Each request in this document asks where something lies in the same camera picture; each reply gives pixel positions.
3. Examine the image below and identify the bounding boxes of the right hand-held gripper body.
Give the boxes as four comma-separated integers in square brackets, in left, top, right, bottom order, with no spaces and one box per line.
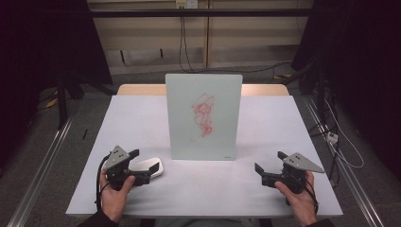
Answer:
[260,152,325,194]

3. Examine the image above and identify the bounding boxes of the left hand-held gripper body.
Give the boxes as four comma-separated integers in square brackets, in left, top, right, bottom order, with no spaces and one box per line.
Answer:
[103,145,151,191]

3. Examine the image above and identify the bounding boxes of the white board eraser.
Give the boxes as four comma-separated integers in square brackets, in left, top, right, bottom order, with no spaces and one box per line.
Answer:
[129,156,165,180]

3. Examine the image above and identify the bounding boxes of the person's right hand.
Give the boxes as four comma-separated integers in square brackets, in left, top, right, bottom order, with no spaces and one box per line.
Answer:
[273,171,318,227]

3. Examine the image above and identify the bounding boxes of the person's left hand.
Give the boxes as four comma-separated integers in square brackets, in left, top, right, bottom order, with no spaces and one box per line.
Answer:
[98,170,136,223]

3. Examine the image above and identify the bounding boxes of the white power strip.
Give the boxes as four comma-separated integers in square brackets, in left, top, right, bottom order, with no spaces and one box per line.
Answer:
[325,131,340,145]

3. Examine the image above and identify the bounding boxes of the glass whiteboard with red scribble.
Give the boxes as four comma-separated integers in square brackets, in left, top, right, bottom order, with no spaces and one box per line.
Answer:
[165,73,244,161]

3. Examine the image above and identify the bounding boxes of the wooden table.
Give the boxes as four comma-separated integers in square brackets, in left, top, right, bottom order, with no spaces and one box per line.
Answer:
[116,83,290,96]

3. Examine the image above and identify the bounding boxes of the black metal stand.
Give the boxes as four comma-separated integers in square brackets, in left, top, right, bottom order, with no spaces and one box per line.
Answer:
[283,59,329,128]
[56,71,87,131]

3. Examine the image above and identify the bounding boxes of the person's lap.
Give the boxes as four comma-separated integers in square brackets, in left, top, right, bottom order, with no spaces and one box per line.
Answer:
[154,218,263,227]

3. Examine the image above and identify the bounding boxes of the black horizontal bar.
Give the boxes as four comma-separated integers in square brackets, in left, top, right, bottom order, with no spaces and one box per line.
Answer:
[89,9,313,18]

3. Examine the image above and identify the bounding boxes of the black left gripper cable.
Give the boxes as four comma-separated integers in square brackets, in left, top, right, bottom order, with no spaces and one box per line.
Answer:
[95,154,112,212]

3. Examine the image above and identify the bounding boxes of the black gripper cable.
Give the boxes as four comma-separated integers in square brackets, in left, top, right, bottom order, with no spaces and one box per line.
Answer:
[302,179,320,216]
[95,154,112,212]

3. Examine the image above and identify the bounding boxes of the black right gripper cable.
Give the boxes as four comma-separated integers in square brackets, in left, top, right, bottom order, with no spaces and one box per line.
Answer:
[302,179,320,216]

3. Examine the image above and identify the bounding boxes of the metal floor rail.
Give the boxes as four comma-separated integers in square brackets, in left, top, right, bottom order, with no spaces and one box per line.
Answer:
[303,95,385,227]
[7,115,76,227]

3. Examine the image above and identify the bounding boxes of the white floor cable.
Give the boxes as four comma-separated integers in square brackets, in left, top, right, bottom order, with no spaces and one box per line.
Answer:
[324,99,365,169]

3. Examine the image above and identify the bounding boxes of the black hanging wall cables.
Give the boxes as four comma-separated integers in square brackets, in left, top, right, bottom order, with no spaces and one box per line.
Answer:
[178,15,197,74]

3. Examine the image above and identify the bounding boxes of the white wall socket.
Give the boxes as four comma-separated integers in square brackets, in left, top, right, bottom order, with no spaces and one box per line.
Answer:
[175,0,199,9]

